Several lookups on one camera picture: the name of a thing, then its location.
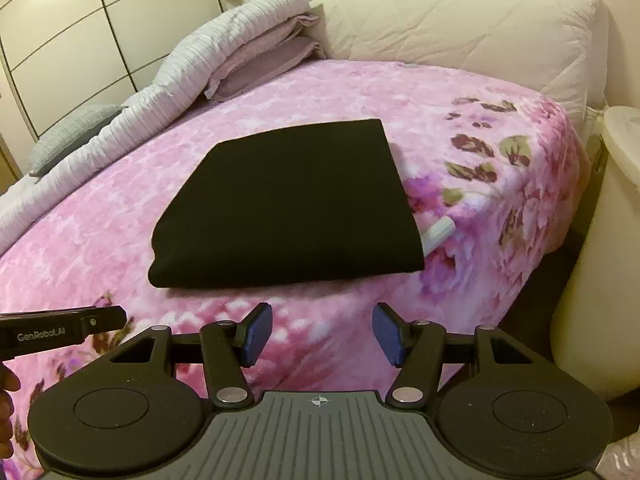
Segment white round laundry bin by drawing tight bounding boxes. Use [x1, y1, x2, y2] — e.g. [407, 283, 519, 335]
[550, 105, 640, 401]

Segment white panelled wardrobe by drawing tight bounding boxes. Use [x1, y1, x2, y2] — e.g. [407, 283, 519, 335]
[0, 0, 226, 186]

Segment white ruffled duvet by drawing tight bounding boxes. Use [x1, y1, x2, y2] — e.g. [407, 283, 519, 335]
[0, 0, 316, 256]

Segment person's left hand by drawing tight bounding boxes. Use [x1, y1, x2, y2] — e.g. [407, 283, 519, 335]
[0, 362, 22, 458]

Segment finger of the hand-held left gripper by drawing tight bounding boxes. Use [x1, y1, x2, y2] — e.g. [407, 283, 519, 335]
[77, 305, 127, 336]

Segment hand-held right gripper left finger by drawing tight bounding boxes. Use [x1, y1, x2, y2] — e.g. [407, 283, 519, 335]
[107, 302, 274, 410]

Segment cream quilted headboard cushion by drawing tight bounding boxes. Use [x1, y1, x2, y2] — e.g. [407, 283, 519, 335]
[312, 0, 611, 121]

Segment black pants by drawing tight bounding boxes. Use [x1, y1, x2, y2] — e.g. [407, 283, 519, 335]
[147, 118, 456, 290]

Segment grey pillow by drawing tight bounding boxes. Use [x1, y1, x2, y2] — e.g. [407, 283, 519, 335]
[29, 104, 130, 177]

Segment pink floral blanket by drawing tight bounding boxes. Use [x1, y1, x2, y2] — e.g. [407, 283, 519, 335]
[0, 57, 593, 461]

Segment lavender pillow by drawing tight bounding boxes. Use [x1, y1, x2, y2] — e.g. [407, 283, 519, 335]
[202, 35, 327, 101]
[225, 14, 321, 68]

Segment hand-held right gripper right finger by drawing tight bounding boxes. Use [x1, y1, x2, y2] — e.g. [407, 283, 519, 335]
[372, 302, 533, 408]

